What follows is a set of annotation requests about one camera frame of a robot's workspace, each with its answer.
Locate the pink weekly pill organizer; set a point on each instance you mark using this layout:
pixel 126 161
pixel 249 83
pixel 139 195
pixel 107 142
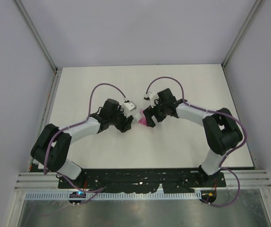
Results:
pixel 142 120

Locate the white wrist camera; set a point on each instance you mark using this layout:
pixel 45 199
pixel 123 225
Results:
pixel 128 108
pixel 152 97

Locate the aluminium frame rail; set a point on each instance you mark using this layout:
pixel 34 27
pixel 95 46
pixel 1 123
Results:
pixel 249 179

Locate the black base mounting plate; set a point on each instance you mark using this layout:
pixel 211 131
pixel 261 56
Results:
pixel 143 181

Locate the aluminium corner post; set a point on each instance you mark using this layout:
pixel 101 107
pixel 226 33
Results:
pixel 26 17
pixel 243 30

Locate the white slotted cable duct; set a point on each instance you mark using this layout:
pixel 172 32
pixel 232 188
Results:
pixel 71 195

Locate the white pill bottle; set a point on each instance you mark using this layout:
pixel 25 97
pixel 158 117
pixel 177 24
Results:
pixel 137 117

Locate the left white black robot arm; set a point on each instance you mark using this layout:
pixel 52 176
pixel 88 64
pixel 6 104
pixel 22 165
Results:
pixel 52 146

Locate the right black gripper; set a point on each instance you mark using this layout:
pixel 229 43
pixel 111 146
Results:
pixel 149 111

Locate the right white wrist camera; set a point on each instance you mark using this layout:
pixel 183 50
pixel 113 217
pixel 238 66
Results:
pixel 152 97

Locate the left side aluminium rail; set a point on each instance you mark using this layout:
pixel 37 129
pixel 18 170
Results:
pixel 48 102

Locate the right aluminium corner post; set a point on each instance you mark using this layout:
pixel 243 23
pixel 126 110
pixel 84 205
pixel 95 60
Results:
pixel 243 30

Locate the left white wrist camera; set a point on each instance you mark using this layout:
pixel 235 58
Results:
pixel 128 108

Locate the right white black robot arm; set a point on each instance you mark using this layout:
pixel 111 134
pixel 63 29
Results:
pixel 221 130

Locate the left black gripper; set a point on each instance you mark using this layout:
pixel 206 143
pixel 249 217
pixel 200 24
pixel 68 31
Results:
pixel 126 124

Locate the left aluminium corner post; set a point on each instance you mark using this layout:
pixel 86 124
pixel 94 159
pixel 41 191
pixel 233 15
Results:
pixel 26 17

